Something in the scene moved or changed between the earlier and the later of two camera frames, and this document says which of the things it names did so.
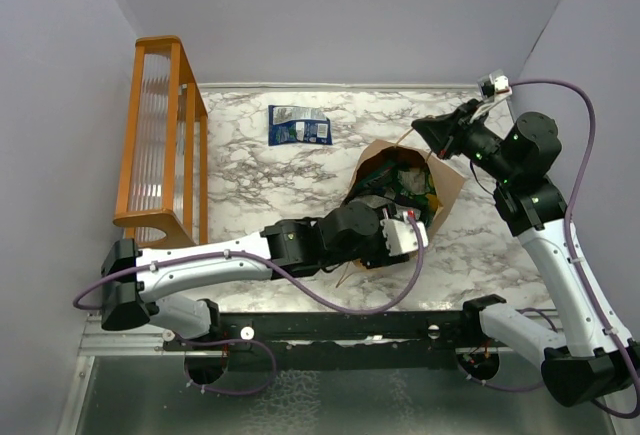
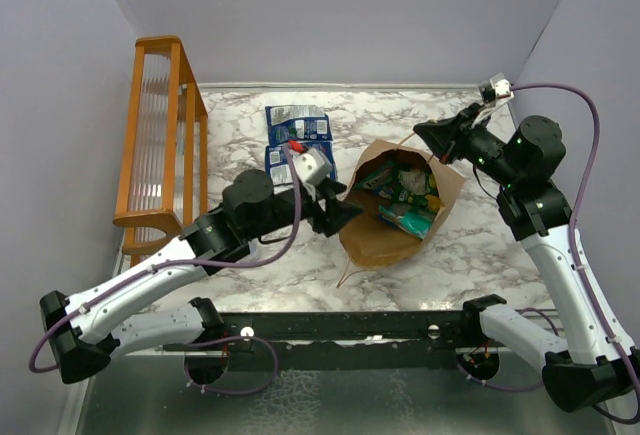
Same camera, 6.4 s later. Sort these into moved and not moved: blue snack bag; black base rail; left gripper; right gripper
Moved: left gripper
Not moved: blue snack bag; right gripper; black base rail
